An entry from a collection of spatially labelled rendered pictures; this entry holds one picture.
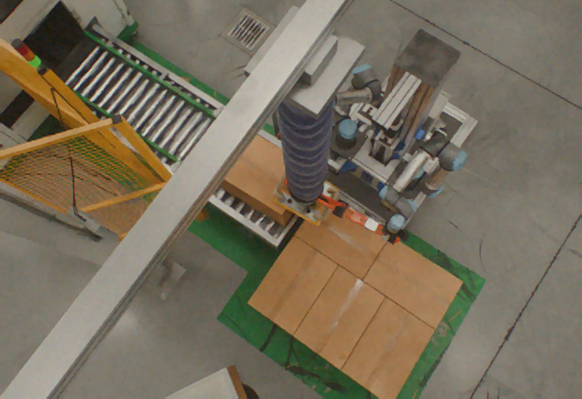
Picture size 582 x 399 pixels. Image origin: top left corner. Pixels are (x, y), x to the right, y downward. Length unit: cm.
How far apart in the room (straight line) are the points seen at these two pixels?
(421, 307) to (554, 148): 199
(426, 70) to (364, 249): 164
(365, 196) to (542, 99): 188
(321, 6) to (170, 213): 78
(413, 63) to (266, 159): 137
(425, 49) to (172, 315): 293
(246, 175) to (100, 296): 232
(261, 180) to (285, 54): 213
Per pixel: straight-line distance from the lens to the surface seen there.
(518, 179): 501
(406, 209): 308
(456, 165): 309
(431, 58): 288
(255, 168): 374
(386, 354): 398
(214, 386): 353
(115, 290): 153
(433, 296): 405
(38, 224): 265
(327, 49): 177
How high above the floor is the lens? 449
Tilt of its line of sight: 73 degrees down
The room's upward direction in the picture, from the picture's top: 7 degrees counter-clockwise
